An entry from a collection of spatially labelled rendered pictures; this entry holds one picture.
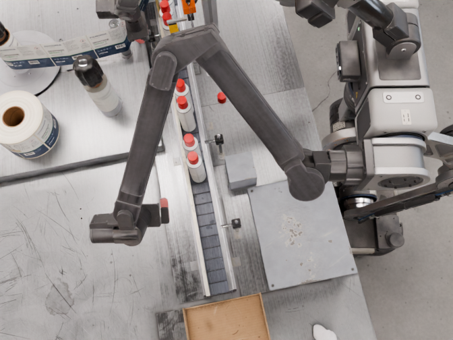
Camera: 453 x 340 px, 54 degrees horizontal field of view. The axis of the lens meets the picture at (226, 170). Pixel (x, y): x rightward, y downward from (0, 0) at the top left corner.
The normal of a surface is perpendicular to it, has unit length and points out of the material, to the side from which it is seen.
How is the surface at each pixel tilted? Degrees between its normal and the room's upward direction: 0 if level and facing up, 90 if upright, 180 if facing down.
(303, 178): 50
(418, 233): 0
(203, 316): 0
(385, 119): 0
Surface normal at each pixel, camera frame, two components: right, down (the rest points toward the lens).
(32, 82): -0.04, -0.32
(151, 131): 0.02, 0.55
